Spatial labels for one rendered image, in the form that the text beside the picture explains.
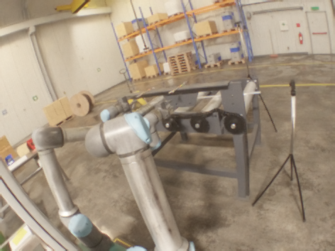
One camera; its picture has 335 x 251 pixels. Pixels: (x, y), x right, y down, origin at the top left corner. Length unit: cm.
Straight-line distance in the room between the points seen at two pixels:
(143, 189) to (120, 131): 21
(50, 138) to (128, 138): 54
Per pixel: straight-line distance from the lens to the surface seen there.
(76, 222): 120
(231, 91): 131
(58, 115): 866
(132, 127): 56
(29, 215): 61
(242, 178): 172
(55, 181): 119
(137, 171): 59
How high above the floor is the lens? 149
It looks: 23 degrees down
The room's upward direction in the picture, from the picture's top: 18 degrees counter-clockwise
